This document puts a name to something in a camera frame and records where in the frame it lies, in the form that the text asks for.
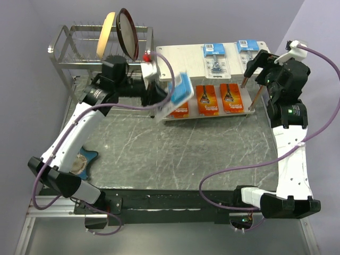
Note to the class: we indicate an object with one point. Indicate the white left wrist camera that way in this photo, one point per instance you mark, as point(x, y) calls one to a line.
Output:
point(149, 71)

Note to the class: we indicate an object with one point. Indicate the white two-tier shelf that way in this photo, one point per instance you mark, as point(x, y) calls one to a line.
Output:
point(189, 59)

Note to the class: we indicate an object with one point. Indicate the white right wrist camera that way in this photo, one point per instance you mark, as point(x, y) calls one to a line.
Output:
point(293, 51)

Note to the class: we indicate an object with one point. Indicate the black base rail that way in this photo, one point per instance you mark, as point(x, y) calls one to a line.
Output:
point(131, 206)

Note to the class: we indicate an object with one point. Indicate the blue star-shaped dish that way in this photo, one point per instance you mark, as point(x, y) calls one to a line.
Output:
point(83, 162)

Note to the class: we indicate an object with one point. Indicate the blue razor blister pack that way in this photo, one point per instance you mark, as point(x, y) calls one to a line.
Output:
point(247, 50)
point(183, 92)
point(215, 61)

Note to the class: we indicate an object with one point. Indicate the cream plate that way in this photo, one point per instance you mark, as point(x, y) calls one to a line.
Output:
point(104, 34)

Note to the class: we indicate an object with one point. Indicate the dark brown plate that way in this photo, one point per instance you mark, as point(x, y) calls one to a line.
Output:
point(127, 34)

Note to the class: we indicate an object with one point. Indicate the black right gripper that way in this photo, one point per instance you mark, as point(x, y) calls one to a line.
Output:
point(260, 61)

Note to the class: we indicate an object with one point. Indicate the blue razor blister pack front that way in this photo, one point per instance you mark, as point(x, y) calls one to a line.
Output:
point(215, 61)

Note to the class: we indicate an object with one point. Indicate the steel dish rack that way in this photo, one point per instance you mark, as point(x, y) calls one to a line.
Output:
point(73, 51)

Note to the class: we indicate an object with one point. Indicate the orange razor box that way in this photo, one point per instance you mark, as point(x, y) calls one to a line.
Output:
point(207, 100)
point(180, 112)
point(231, 98)

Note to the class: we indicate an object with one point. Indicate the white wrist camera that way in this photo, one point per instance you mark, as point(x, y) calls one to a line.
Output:
point(293, 51)
point(149, 71)

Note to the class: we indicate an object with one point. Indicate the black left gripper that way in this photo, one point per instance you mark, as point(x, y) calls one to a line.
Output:
point(154, 94)

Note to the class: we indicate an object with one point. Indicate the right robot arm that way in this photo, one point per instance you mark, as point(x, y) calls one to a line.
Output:
point(288, 117)

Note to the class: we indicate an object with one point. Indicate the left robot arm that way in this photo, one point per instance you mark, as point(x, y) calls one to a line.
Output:
point(53, 167)

